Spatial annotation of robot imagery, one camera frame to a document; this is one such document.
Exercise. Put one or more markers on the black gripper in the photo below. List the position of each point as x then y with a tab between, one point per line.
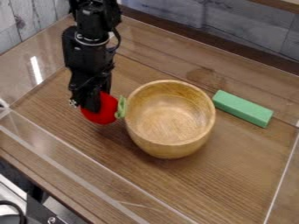
89	63

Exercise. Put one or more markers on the red plush strawberry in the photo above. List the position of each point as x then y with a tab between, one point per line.
112	109

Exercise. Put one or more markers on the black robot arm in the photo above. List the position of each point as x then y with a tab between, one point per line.
89	44

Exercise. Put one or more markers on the wooden bowl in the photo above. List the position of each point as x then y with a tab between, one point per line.
169	118

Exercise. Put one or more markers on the green rectangular block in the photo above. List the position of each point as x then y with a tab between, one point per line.
241	108

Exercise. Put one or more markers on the clear acrylic tray walls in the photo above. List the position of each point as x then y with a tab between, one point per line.
239	181

